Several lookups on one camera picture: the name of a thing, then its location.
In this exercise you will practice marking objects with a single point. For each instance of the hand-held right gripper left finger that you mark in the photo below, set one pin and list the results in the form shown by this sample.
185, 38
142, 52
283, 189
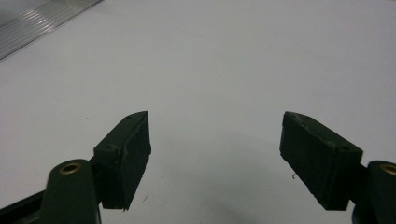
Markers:
124, 161

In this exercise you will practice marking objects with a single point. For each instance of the white table cover sheet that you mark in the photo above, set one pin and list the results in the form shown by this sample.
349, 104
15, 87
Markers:
218, 62

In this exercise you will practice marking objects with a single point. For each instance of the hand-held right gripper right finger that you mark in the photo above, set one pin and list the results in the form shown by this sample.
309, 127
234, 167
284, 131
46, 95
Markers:
320, 161

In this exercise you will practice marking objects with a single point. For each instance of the clear plastic storage tray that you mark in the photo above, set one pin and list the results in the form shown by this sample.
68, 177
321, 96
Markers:
31, 25

